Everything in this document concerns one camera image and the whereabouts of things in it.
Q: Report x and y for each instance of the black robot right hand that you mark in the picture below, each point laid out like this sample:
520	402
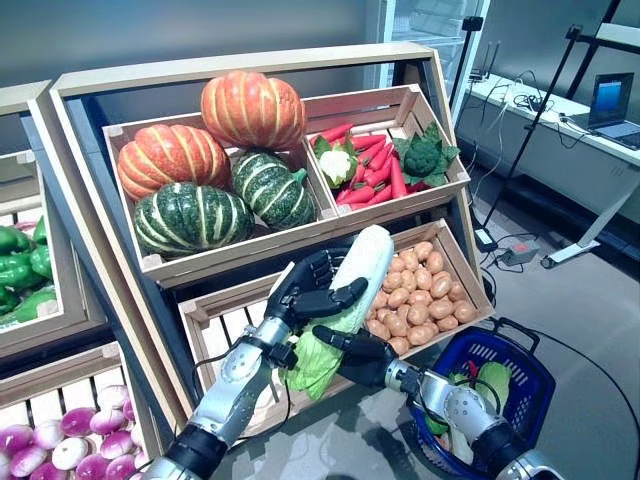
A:
365	360

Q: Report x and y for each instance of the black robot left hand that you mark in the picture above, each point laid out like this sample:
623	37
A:
305	295

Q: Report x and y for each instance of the large napa cabbage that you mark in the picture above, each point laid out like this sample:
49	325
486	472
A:
360	265
495	380

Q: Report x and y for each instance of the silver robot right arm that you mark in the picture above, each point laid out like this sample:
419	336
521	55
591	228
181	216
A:
460	405

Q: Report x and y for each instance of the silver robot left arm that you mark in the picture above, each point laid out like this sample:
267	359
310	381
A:
235	370

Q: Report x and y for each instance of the blue plastic shopping basket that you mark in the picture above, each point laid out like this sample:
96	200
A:
450	350

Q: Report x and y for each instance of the brown potato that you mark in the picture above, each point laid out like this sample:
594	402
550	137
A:
456	290
422	278
422	334
400	345
419	296
424	250
381	299
392	282
441	308
435	261
407	280
446	323
377	330
398	298
419	313
409	259
397	265
464	311
397	324
441	285

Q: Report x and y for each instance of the wooden pumpkin crate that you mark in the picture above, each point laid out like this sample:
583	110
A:
290	240

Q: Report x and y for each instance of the slatted wooden crate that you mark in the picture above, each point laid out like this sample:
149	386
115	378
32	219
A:
220	300

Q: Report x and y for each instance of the green round vegetable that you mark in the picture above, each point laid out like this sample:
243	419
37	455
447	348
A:
435	425

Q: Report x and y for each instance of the red chili pepper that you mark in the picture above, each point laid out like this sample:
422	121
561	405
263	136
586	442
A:
473	367

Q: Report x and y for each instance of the green striped pumpkin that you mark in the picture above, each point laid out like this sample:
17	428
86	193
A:
272	190
190	220

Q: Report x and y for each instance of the red orange carrot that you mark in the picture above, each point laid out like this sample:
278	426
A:
369	141
358	176
375	152
382	162
417	187
357	195
334	134
381	195
398	180
378	176

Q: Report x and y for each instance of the small orange fruit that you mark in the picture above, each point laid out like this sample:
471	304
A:
445	441

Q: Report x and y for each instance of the white cauliflower with leaves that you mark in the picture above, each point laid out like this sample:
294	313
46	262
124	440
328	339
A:
336	162

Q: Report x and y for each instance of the wooden potato crate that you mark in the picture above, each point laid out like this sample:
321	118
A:
466	267

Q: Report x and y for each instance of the wooden carrot crate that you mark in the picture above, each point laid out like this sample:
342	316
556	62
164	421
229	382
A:
415	202

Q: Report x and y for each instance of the power adapter brick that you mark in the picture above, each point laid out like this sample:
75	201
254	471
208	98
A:
486	239

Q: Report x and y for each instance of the green broccoli with leaves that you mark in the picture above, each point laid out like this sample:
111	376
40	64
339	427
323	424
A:
421	157

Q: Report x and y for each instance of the grey power strip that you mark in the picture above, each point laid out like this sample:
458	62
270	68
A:
520	252

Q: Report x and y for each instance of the orange striped pumpkin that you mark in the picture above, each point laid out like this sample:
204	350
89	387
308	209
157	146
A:
170	160
250	107

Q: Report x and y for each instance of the purple white onion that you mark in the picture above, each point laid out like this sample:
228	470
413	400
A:
141	459
120	467
129	410
70	452
92	466
47	472
15	439
112	397
27	460
48	434
116	444
77	421
107	421

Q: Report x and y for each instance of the wooden green pepper crate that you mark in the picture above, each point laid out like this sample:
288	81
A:
75	300

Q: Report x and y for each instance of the wooden vegetable display stand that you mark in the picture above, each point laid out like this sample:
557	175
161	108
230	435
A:
20	97
250	60

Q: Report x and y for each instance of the green bell pepper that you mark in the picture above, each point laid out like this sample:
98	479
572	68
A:
42	260
17	272
40	230
12	240

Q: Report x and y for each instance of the long white table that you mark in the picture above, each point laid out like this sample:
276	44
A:
550	145

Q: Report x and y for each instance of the black router with antennas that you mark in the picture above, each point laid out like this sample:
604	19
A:
492	62

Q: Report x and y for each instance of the open laptop blue screen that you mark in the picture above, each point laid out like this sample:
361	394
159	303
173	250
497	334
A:
610	97

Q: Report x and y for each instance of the black light stand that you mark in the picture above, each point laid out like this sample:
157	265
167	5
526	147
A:
574	32

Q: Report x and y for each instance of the black camera on pole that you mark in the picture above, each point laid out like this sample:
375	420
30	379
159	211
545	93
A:
472	22

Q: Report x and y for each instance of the black frame shelf rack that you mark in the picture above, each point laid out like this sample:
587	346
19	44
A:
620	32

